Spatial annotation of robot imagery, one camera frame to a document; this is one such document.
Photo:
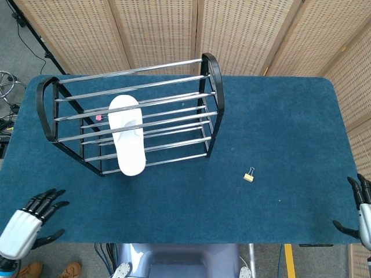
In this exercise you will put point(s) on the yellow floor tape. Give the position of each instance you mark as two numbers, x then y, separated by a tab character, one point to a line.
290	260

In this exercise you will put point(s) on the brown leather shoe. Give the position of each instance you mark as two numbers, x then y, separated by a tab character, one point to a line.
30	270
71	270

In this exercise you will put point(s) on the silver metal pole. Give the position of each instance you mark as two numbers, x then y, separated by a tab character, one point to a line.
252	257

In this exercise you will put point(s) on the wicker folding screen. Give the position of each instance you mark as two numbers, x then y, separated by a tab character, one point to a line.
159	32

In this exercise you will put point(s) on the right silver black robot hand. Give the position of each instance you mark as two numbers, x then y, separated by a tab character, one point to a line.
365	217

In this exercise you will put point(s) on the white slipper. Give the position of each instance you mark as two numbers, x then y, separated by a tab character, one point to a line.
130	153

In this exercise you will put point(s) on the blue carpet table cover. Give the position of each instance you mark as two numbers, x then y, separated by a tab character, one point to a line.
275	130

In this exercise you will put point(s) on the pink binder clip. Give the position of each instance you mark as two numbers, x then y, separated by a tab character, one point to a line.
98	117

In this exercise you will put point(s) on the yellow binder clip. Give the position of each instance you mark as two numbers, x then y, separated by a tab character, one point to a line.
247	178

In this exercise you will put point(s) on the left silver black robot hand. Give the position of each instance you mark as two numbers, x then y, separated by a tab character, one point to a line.
18	234

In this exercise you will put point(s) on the white perforated robot pad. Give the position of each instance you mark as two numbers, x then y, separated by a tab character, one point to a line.
245	272
121	270

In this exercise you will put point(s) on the lavender robot torso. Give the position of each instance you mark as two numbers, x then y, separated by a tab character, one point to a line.
179	260

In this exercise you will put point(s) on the black chrome shoe rack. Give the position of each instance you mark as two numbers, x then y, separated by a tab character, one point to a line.
216	75

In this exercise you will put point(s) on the left blue robot arm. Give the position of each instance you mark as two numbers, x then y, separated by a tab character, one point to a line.
7	267

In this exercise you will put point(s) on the chrome stool base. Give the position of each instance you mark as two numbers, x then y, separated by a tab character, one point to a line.
5	82

